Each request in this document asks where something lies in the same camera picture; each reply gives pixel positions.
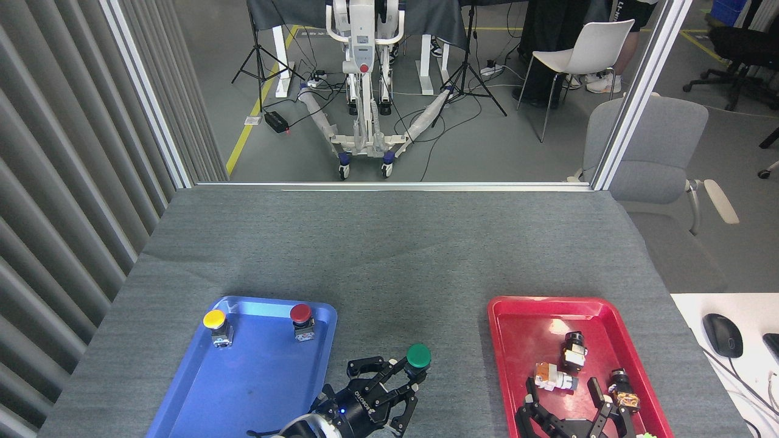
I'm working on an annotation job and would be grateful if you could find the red plastic tray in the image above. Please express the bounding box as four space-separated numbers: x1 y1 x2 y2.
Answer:
486 296 675 438

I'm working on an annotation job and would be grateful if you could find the white stand on wheels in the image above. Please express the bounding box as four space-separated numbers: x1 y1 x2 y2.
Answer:
296 0 456 181

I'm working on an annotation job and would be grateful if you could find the grey felt table cover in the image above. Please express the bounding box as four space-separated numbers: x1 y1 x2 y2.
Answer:
37 186 753 438

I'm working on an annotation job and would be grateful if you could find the white desk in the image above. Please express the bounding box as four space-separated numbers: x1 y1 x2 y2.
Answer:
669 293 779 438

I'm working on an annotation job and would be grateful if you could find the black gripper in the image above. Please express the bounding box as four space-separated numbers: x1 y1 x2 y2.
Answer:
515 377 637 438
329 356 428 437

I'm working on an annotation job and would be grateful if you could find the blue plastic tray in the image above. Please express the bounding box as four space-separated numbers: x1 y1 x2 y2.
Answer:
146 295 339 438

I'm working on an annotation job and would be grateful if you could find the blue bin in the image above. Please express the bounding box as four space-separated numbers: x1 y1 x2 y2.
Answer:
710 0 750 26

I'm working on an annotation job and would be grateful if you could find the green push button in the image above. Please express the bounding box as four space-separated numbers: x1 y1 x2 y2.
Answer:
405 343 433 386

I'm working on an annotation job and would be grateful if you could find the white plastic chair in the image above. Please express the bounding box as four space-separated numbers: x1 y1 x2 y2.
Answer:
516 19 636 144

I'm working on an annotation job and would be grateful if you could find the red push button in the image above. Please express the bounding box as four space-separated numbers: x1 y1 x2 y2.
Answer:
288 303 316 343

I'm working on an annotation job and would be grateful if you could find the office chair base with caster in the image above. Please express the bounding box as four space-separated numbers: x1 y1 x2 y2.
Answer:
757 127 779 180

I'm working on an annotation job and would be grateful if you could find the black office chair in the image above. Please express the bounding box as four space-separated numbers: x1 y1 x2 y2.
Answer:
682 0 779 113

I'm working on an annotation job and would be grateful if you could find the black switch with orange block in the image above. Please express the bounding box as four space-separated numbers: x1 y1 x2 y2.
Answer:
608 367 642 410

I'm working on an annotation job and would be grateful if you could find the white and orange switch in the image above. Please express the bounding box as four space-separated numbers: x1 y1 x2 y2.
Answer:
533 362 579 393

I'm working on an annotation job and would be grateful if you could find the thin desk cable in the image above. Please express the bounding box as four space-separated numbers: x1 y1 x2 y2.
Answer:
699 346 779 438

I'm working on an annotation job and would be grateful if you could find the black tripod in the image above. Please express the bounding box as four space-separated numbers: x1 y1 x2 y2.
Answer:
231 0 306 114
431 0 508 129

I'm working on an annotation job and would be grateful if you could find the grey office chair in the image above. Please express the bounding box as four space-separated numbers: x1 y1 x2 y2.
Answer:
567 92 741 294

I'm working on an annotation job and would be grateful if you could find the silver frame post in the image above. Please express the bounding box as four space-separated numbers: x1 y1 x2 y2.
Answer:
591 0 695 191
99 0 197 190

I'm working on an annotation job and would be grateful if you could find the black computer mouse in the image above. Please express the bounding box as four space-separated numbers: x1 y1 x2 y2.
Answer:
702 313 745 359

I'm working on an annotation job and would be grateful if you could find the silver frame rail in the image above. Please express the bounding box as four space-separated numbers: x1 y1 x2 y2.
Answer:
195 180 595 193

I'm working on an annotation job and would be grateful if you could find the black selector switch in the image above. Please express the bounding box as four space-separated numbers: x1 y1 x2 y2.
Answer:
561 331 589 372

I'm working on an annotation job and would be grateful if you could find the yellow push button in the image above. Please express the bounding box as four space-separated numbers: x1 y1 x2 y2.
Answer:
202 308 235 350

